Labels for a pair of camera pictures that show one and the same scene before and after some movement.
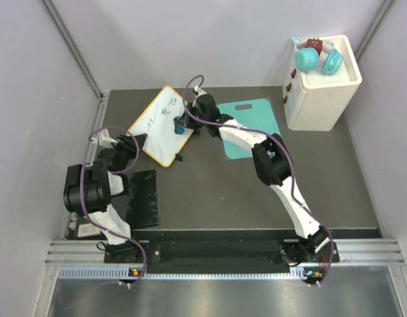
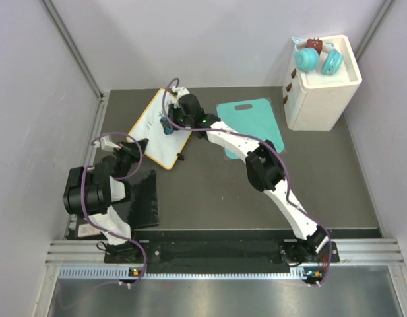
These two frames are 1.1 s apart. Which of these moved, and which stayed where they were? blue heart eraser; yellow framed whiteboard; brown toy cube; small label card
Moved: blue heart eraser
Stayed: brown toy cube; small label card; yellow framed whiteboard
